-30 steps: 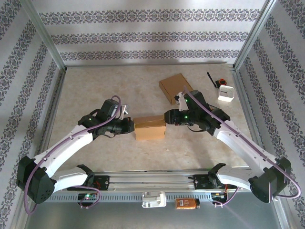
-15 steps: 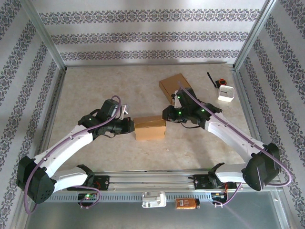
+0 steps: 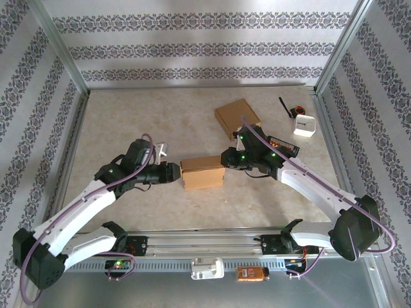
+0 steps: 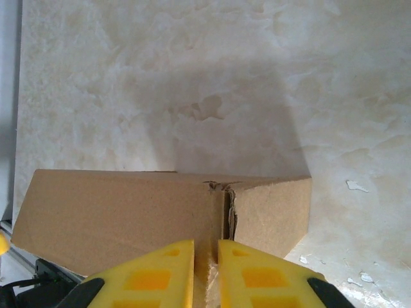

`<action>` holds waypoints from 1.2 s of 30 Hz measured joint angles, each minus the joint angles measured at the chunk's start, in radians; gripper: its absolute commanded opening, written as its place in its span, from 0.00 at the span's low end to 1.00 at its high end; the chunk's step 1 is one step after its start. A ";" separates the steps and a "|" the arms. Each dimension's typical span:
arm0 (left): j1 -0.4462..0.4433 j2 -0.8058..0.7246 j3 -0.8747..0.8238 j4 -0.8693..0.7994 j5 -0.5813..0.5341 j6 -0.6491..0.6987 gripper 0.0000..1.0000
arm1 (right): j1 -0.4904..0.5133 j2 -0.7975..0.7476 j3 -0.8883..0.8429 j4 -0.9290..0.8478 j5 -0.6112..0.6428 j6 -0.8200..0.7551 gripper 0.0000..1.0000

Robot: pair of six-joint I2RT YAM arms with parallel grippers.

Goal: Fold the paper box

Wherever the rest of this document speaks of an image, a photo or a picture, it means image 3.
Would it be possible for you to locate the brown cardboard box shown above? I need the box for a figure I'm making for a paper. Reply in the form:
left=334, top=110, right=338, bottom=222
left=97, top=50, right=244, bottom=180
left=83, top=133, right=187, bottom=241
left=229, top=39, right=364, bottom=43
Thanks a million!
left=179, top=155, right=226, bottom=192
left=214, top=98, right=261, bottom=141

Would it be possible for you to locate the black board with orange connectors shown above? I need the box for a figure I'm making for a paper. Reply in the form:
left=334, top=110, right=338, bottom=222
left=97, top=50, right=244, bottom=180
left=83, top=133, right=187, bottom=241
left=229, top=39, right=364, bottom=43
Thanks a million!
left=268, top=136, right=301, bottom=158

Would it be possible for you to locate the white square clock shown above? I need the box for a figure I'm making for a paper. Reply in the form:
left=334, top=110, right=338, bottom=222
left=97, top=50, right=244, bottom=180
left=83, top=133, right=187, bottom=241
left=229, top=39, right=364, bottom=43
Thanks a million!
left=292, top=114, right=318, bottom=139

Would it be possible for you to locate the aluminium cross bar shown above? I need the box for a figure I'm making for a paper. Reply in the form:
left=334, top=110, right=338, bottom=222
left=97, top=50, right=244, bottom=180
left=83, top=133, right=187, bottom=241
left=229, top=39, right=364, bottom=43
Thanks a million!
left=86, top=82, right=317, bottom=90

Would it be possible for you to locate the white plastic dock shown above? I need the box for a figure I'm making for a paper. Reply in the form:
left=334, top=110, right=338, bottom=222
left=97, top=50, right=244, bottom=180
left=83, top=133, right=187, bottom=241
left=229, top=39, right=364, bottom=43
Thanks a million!
left=191, top=256, right=225, bottom=281

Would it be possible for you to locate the controller board with green light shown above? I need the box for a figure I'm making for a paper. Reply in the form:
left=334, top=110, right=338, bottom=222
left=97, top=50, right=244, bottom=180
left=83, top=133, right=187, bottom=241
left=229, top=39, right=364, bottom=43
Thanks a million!
left=104, top=259, right=132, bottom=271

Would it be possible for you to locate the orange battery pack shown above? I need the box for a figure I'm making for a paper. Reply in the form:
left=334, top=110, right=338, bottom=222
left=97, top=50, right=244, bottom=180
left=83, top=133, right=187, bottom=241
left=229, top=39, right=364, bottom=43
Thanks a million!
left=236, top=266, right=270, bottom=283

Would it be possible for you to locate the grey metal sheet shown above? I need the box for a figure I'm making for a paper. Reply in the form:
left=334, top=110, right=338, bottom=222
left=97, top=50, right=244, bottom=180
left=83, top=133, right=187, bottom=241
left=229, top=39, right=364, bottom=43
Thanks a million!
left=19, top=256, right=394, bottom=308

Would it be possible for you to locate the aluminium side rail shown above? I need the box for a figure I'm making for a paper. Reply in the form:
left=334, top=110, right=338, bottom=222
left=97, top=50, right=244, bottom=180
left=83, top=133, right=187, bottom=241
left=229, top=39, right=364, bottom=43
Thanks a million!
left=313, top=91, right=367, bottom=232
left=44, top=91, right=91, bottom=234

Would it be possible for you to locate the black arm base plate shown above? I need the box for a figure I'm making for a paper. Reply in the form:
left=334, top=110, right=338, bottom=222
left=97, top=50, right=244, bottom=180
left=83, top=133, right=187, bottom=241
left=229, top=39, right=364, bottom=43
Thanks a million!
left=261, top=234, right=319, bottom=257
left=121, top=235, right=149, bottom=257

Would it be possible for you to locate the perforated metal cable duct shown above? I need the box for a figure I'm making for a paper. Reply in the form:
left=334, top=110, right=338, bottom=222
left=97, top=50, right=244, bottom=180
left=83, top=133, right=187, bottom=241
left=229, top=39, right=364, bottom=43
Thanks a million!
left=66, top=259, right=287, bottom=273

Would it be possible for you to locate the aluminium frame post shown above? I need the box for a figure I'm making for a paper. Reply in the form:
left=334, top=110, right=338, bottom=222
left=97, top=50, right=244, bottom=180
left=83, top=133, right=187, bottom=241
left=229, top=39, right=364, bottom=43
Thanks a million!
left=27, top=0, right=91, bottom=97
left=316, top=0, right=380, bottom=96

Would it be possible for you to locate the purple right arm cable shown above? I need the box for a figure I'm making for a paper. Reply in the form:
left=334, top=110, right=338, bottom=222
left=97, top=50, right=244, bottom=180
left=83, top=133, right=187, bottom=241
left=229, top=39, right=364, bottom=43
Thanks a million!
left=240, top=115, right=396, bottom=279

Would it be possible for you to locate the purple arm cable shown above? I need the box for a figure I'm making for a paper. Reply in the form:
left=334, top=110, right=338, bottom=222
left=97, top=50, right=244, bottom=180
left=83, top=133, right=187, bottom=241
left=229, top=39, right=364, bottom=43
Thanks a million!
left=240, top=115, right=396, bottom=279
left=19, top=133, right=155, bottom=304

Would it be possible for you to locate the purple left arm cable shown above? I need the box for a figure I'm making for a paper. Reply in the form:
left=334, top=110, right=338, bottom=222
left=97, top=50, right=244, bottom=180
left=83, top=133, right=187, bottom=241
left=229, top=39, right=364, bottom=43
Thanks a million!
left=19, top=133, right=155, bottom=304

